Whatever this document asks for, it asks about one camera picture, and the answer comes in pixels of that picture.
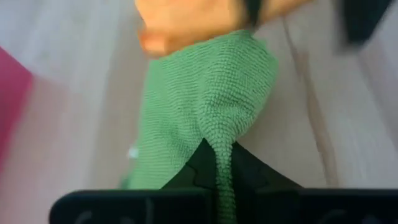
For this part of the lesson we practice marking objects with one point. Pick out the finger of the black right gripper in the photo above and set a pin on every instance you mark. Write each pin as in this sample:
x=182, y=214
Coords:
x=252, y=11

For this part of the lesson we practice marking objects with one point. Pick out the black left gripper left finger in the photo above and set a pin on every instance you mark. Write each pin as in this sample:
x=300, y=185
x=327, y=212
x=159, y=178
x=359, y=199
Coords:
x=196, y=174

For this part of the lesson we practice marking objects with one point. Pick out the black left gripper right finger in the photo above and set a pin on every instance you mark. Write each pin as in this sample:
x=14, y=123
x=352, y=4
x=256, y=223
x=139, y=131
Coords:
x=258, y=177

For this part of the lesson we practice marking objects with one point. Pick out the orange microfiber towel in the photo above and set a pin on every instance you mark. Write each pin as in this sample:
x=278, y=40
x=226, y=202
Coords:
x=192, y=18

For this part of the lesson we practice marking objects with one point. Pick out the bright green microfiber towel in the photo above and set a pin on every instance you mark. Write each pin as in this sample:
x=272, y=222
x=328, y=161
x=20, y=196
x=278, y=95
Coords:
x=202, y=93

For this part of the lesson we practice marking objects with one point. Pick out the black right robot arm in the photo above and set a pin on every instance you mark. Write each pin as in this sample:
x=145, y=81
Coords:
x=363, y=18

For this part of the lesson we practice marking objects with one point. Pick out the red plastic bin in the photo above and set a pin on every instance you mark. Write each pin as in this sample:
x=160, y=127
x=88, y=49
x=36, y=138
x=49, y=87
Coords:
x=12, y=102

